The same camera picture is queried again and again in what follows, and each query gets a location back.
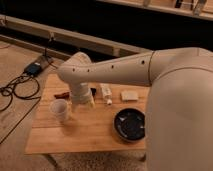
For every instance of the black round bowl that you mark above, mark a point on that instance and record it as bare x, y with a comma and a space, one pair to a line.
129, 124

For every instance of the red pepper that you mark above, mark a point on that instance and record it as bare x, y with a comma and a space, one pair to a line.
62, 95

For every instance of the white sponge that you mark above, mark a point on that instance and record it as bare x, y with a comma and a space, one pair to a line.
129, 95

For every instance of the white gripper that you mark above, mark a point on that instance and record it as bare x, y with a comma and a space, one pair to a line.
81, 94

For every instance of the long wooden ledge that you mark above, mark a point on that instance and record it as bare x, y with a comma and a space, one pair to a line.
76, 39

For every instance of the black rectangular phone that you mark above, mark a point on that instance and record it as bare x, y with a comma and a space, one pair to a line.
94, 91

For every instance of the black power adapter box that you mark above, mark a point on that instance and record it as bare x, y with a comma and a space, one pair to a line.
33, 69

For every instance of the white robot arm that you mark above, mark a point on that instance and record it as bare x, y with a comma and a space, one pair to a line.
179, 109

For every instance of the wooden table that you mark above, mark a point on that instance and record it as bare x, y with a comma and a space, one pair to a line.
88, 129

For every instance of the white plastic bottle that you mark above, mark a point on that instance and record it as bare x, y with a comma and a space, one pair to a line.
106, 93

